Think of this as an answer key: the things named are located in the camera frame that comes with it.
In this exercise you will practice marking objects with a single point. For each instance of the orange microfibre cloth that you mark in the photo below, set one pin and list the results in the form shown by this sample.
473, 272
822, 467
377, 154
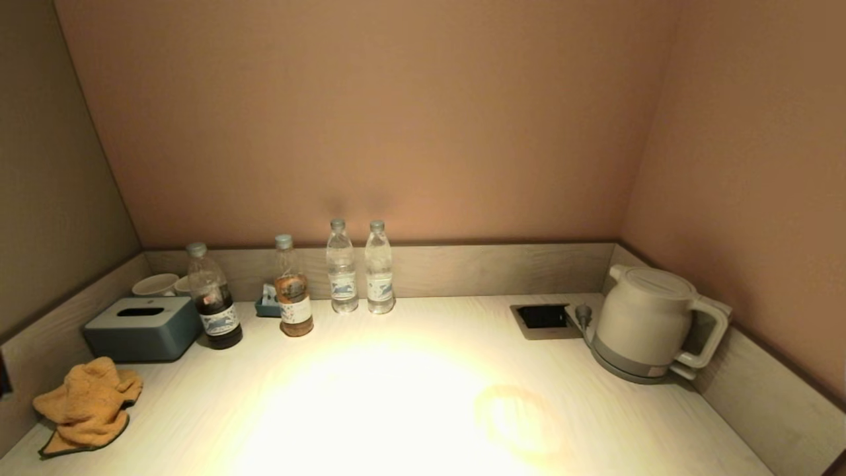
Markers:
89, 403

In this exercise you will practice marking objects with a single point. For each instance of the clear water bottle blue label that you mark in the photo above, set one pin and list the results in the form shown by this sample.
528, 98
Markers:
379, 277
342, 277

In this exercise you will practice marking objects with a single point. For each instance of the recessed black power socket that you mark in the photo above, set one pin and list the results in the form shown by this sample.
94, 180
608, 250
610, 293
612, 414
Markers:
543, 317

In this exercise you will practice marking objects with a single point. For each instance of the plastic bottle amber liquid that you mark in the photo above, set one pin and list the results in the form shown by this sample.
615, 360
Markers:
295, 309

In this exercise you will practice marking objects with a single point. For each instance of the white tea sachets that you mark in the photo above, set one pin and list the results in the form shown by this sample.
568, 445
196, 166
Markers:
269, 294

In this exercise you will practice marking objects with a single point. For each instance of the small blue sachet tray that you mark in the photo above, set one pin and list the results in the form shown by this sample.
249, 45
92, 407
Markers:
266, 311

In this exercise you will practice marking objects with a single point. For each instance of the plastic bottle dark liquid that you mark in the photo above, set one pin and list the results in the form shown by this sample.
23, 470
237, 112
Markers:
221, 320

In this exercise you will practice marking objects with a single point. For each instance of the white electric kettle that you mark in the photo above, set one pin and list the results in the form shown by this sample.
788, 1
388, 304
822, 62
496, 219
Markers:
644, 317

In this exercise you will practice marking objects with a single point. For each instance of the grey kettle base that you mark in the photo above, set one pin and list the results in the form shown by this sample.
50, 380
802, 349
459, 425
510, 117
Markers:
621, 374

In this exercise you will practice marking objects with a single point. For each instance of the white ceramic cup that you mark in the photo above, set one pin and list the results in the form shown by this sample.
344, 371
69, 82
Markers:
155, 285
182, 287

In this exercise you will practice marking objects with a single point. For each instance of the blue-grey tissue box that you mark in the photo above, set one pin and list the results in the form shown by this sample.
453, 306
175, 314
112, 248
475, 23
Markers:
142, 334

